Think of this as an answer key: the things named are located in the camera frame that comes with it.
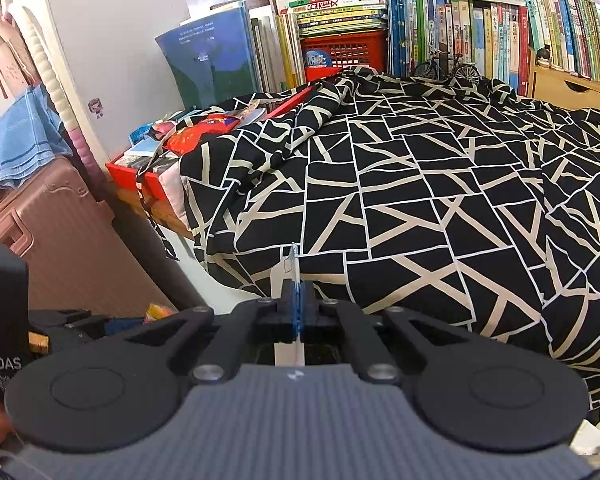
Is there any black model bicycle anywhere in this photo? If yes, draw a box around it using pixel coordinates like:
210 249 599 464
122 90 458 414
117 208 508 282
412 42 482 83

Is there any wooden drawer unit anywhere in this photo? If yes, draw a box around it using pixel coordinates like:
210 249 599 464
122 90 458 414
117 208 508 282
526 47 600 113

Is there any red plastic crate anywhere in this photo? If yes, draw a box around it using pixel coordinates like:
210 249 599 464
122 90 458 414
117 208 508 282
300 30 390 83

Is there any white blue packet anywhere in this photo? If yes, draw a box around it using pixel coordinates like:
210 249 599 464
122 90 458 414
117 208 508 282
269 241 307 368

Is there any wooden side table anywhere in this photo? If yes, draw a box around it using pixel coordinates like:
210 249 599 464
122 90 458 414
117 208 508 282
105 180 197 242

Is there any blue towel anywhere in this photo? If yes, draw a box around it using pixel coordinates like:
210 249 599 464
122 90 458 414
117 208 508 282
0 85 73 191

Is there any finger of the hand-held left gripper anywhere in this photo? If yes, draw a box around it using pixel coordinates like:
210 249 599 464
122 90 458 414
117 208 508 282
28 307 147 356

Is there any row of thin pale books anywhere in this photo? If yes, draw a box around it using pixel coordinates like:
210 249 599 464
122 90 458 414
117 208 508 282
247 10 308 92

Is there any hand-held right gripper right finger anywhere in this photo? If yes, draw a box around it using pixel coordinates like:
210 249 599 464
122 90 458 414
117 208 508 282
300 282 473 386

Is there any red snack bag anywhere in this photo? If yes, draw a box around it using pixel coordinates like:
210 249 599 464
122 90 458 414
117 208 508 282
162 114 243 157

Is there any large dark blue book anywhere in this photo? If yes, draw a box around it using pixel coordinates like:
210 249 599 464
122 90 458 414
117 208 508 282
155 1 263 111

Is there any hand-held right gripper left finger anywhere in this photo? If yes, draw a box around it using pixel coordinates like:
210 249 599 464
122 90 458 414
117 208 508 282
125 282 301 386

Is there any row of tall picture books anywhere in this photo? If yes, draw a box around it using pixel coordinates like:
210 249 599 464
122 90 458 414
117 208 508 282
385 0 531 96

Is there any stack of flat-lying books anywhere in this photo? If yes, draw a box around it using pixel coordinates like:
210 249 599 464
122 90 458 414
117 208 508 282
286 0 390 38

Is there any orange pink snack packet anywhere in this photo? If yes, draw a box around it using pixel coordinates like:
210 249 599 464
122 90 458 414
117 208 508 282
144 303 177 322

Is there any segmented foam bumper strip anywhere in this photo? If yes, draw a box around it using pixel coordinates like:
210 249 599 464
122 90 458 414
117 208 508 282
7 5 108 186

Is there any black white patterned blanket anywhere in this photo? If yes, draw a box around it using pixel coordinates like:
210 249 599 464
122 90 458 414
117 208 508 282
177 66 600 433

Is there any red tray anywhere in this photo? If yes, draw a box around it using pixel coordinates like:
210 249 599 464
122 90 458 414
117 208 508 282
105 84 316 201

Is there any pink suitcase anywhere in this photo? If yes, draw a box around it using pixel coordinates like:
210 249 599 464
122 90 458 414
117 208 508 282
0 156 178 318

